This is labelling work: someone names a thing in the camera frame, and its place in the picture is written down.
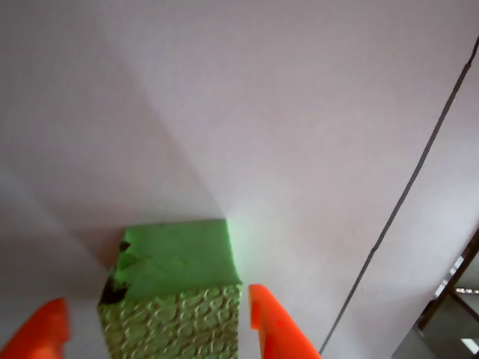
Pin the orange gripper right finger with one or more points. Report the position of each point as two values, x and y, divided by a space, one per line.
277 325

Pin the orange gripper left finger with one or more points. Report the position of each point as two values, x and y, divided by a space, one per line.
41 333

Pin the green textured foam cube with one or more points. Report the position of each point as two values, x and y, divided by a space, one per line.
176 284

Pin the brown wooden furniture frame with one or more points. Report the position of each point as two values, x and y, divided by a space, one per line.
449 291

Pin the white paper sheet drawn frame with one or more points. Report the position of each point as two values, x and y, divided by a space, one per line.
224 112

